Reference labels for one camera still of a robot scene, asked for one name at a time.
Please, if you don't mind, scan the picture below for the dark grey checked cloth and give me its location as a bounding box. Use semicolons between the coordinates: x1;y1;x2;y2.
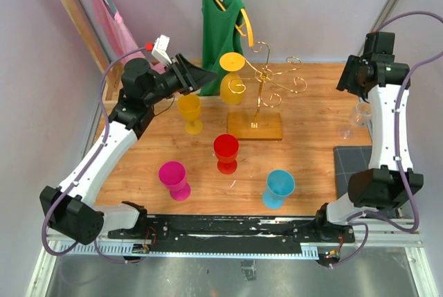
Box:
333;146;372;198

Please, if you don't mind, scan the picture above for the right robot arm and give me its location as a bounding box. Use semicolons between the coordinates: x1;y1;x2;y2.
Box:
313;32;424;242

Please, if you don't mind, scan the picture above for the red goblet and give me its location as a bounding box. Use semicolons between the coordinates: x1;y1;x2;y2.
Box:
213;134;239;174

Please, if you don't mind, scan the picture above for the wooden clothes stand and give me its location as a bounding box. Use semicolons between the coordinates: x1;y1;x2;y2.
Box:
40;0;240;111

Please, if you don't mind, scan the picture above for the black mounting rail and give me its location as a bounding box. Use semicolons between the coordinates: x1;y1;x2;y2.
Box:
104;215;355;258

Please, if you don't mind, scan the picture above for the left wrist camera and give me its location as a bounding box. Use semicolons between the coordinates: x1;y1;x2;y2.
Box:
145;35;172;66

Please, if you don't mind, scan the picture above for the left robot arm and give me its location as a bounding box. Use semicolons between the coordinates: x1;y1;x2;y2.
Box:
39;53;217;246

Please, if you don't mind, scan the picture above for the gold wire glass rack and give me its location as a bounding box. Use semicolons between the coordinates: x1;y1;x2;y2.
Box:
240;42;307;123

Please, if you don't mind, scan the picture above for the yellow goblet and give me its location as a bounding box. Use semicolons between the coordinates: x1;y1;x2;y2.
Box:
177;94;203;135
219;52;245;105

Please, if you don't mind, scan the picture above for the green tank top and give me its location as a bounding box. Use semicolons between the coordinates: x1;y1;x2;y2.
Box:
199;0;244;96

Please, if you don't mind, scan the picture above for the blue goblet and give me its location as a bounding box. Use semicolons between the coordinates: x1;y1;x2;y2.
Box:
262;170;296;210

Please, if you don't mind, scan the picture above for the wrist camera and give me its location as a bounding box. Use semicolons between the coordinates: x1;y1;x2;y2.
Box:
145;35;172;66
361;32;395;62

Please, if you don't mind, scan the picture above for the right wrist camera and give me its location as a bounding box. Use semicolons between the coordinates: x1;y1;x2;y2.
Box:
361;32;395;62

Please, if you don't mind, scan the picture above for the magenta goblet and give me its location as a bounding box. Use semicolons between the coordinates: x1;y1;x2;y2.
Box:
159;161;191;201

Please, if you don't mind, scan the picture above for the wooden rack base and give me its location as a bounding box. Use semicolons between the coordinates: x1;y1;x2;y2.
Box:
227;112;283;141

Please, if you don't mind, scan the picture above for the clear wine glass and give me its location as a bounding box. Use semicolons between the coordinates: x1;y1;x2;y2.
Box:
338;102;372;140

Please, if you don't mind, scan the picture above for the pink cloth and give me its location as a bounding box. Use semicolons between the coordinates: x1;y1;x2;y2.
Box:
84;0;163;75

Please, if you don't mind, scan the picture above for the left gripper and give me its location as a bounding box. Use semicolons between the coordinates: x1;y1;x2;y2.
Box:
144;53;218;106

